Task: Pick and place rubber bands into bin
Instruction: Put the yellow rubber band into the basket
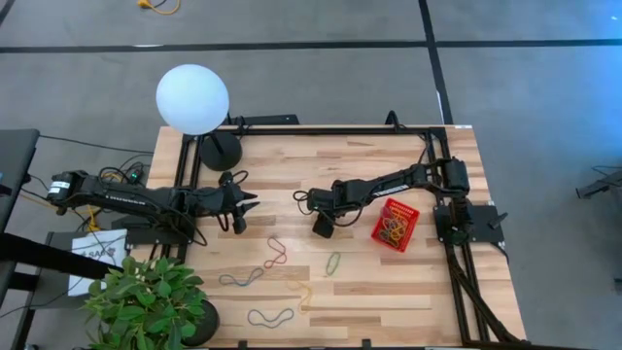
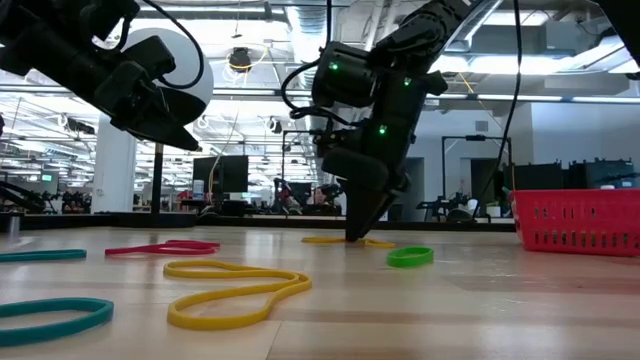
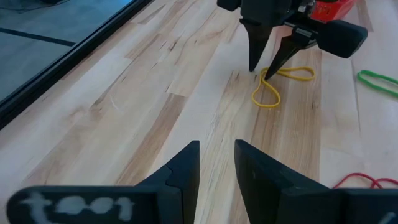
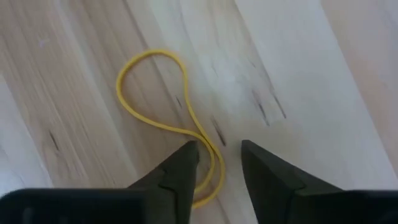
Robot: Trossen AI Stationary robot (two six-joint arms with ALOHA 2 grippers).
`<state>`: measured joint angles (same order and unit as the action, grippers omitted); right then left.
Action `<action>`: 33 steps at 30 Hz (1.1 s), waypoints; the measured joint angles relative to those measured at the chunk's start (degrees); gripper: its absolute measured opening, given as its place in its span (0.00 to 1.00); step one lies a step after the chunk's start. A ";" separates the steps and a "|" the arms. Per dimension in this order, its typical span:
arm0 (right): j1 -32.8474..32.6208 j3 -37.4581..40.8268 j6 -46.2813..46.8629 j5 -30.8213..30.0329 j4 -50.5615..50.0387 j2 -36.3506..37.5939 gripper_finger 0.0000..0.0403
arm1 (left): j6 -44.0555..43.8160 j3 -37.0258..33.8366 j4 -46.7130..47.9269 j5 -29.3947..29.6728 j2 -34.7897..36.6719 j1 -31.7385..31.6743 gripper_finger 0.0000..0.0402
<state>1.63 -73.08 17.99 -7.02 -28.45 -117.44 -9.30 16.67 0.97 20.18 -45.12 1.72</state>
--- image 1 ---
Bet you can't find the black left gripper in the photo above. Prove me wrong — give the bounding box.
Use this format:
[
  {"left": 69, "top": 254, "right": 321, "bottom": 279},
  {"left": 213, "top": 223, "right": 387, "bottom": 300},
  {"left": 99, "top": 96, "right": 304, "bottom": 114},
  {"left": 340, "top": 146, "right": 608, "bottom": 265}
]
[{"left": 187, "top": 169, "right": 261, "bottom": 236}]

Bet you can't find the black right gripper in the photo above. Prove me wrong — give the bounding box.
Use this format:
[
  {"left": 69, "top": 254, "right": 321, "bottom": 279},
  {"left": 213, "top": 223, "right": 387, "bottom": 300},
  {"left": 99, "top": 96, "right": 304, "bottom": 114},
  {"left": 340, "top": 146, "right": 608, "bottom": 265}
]
[{"left": 294, "top": 179, "right": 354, "bottom": 240}]

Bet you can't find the green rubber band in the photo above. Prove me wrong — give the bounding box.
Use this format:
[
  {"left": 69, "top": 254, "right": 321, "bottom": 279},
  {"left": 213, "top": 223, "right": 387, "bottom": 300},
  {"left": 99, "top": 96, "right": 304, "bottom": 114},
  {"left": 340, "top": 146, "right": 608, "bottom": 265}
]
[{"left": 325, "top": 251, "right": 342, "bottom": 277}]

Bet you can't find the yellow rubber band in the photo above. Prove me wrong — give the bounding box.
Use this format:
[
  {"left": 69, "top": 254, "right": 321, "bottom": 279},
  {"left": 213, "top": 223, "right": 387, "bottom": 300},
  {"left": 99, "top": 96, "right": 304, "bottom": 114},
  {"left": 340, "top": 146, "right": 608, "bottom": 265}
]
[
  {"left": 386, "top": 209, "right": 412, "bottom": 242},
  {"left": 285, "top": 279, "right": 314, "bottom": 313}
]

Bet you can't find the black round lamp base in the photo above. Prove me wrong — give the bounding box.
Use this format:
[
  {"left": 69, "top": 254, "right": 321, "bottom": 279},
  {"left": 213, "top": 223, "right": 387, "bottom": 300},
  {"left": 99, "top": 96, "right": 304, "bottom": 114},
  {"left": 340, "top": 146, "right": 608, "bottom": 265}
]
[{"left": 199, "top": 130, "right": 243, "bottom": 172}]

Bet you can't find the red plastic basket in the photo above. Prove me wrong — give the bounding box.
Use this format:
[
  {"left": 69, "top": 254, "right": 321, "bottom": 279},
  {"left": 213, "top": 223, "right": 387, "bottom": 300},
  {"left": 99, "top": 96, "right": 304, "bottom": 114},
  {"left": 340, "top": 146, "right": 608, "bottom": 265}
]
[{"left": 370, "top": 196, "right": 422, "bottom": 254}]

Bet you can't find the white globe lamp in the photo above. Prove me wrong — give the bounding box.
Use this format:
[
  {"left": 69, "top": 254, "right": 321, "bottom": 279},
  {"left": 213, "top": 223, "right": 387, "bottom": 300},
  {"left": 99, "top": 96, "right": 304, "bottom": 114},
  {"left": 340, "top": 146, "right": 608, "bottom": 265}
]
[{"left": 155, "top": 63, "right": 230, "bottom": 136}]

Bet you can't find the black plant pot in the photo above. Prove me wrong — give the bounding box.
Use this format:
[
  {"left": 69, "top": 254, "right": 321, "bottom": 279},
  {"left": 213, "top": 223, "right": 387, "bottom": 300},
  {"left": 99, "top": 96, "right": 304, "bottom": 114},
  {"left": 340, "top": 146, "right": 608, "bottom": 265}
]
[{"left": 180, "top": 297, "right": 222, "bottom": 348}]

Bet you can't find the green leafy plant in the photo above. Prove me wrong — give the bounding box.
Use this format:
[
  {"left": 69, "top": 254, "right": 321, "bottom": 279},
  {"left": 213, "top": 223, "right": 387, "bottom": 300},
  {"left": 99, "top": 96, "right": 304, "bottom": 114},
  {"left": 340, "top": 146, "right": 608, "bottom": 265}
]
[{"left": 81, "top": 256, "right": 211, "bottom": 350}]

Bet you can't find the white paper sheet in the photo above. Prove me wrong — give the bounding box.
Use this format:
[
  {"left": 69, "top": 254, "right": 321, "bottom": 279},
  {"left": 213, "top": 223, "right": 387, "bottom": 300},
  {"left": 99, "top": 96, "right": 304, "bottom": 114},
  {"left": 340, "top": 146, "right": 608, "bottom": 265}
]
[{"left": 67, "top": 228, "right": 129, "bottom": 298}]

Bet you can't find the black thick bar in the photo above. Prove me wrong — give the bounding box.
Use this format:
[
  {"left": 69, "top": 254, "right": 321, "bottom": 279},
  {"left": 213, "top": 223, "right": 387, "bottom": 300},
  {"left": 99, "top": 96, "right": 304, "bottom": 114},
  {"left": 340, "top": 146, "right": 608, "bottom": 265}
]
[{"left": 0, "top": 232, "right": 122, "bottom": 293}]

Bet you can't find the black desk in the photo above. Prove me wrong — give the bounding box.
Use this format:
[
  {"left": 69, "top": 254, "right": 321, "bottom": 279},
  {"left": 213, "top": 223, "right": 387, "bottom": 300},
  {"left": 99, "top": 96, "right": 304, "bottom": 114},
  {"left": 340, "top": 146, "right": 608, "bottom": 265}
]
[{"left": 0, "top": 127, "right": 42, "bottom": 234}]

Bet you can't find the black floor stand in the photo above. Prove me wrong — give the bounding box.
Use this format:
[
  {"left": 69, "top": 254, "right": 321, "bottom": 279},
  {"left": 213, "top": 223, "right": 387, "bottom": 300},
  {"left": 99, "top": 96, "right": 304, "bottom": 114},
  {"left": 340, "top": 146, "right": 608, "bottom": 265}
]
[{"left": 575, "top": 166, "right": 622, "bottom": 200}]

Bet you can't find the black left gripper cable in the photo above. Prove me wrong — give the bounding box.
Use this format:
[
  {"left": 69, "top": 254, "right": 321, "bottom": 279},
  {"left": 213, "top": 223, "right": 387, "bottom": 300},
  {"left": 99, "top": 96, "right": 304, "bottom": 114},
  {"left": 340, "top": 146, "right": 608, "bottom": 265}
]
[{"left": 226, "top": 168, "right": 250, "bottom": 189}]

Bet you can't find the yellow floor cable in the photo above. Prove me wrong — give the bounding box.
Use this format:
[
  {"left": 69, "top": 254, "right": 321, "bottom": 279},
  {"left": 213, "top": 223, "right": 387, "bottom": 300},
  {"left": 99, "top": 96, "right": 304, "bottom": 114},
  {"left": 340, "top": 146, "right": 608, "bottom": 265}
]
[
  {"left": 137, "top": 0, "right": 182, "bottom": 16},
  {"left": 86, "top": 205, "right": 102, "bottom": 233}
]

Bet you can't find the black floor cable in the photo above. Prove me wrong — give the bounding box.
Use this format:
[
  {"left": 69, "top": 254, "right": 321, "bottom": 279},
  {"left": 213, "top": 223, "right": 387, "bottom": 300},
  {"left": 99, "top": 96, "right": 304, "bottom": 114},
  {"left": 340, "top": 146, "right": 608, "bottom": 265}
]
[{"left": 28, "top": 133, "right": 156, "bottom": 195}]

